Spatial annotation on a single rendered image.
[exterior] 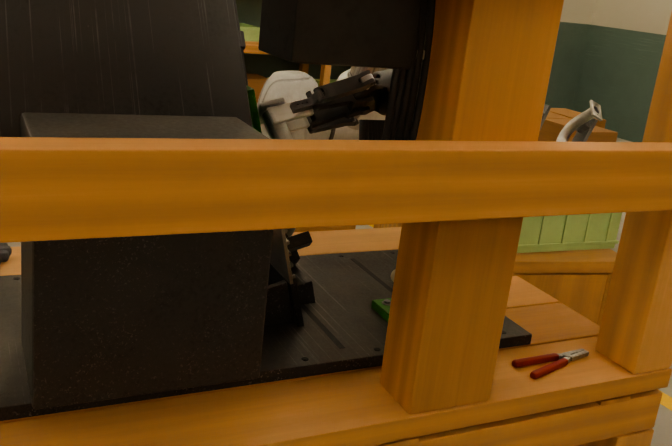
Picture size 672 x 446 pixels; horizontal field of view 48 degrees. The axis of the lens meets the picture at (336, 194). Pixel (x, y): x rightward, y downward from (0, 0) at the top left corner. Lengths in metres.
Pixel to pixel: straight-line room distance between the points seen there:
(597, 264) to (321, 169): 1.47
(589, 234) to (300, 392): 1.32
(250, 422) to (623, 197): 0.59
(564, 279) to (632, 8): 7.66
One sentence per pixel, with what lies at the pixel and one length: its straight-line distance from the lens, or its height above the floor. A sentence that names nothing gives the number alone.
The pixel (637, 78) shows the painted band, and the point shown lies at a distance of 9.51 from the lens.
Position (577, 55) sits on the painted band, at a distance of 9.94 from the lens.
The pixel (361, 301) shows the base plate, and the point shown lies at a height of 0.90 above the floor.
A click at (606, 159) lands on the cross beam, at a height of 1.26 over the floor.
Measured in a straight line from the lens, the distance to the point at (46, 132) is 0.96.
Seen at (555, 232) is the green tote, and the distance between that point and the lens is 2.18.
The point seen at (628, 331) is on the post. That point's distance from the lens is 1.36.
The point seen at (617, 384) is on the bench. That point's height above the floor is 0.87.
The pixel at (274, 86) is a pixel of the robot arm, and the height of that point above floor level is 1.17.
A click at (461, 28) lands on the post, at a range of 0.96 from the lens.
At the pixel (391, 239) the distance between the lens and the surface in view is 1.72.
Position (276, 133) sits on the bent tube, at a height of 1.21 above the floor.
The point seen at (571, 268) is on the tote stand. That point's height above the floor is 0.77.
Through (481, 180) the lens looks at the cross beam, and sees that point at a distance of 0.94.
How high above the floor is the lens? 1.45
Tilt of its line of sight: 16 degrees down
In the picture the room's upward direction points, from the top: 7 degrees clockwise
